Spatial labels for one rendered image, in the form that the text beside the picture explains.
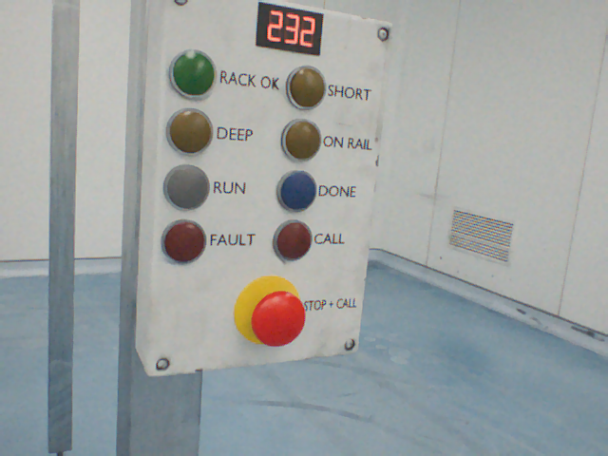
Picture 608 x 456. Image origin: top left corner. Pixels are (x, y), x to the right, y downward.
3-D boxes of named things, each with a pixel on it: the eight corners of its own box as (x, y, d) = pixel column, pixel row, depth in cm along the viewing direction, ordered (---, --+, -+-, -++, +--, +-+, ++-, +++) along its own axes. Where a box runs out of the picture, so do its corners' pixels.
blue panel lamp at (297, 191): (315, 211, 41) (319, 173, 40) (281, 211, 40) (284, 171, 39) (311, 209, 42) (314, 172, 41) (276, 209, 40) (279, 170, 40)
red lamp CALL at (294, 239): (312, 260, 42) (314, 222, 41) (276, 261, 40) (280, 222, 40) (306, 257, 42) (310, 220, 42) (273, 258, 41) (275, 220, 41)
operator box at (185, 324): (358, 354, 46) (395, 22, 42) (147, 380, 39) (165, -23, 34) (323, 329, 52) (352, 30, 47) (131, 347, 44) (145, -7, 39)
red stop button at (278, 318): (307, 348, 40) (313, 294, 40) (255, 353, 38) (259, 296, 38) (281, 326, 44) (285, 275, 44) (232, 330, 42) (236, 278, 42)
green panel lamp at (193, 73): (216, 98, 36) (218, 53, 36) (172, 93, 35) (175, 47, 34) (212, 98, 37) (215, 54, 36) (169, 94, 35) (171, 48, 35)
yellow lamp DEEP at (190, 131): (212, 155, 37) (215, 111, 36) (169, 152, 35) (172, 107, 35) (208, 154, 37) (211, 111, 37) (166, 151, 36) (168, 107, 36)
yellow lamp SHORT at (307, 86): (325, 109, 40) (329, 69, 39) (290, 105, 38) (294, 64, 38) (320, 109, 40) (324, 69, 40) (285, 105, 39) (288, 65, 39)
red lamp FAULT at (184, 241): (205, 263, 38) (208, 222, 37) (164, 264, 37) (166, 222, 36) (201, 260, 39) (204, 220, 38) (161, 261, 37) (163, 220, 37)
